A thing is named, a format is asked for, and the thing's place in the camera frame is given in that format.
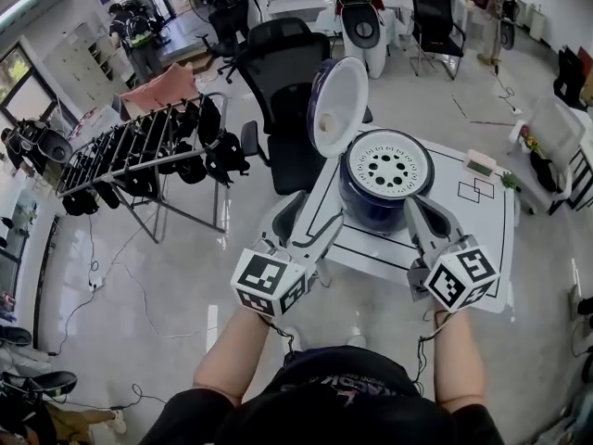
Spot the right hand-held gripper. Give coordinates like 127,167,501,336
403,197,503,315

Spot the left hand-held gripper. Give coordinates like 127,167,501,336
230,191,346,320

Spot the dark blue rice cooker body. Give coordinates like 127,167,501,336
339,127,436,236

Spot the person's right forearm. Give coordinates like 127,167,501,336
433,311,479,413

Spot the person's left forearm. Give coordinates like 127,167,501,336
192,306,272,408

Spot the white perforated steamer tray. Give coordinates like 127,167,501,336
347,131,430,199

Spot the pink digital clock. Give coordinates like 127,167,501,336
464,149,498,178

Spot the black cloth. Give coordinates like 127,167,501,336
529,148,562,195

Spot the colourful flower bouquet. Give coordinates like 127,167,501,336
518,125,541,153

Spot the white office chair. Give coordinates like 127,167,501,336
507,95,587,217

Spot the black mesh office chair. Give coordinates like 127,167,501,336
240,16,374,197

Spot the grey metal drying rack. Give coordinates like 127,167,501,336
55,91,231,246

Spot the person's black shirt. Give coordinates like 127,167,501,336
138,345,507,445

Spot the pink cloth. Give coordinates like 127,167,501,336
119,61,201,111

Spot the black cantilever visitor chair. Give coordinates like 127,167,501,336
410,0,467,83

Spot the black oval hanging pack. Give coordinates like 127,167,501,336
342,3,383,48

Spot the small black office chair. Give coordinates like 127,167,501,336
196,0,252,85

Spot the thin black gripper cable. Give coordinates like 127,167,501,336
263,320,298,357
415,311,447,399

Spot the white floor cable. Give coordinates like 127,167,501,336
110,261,220,340

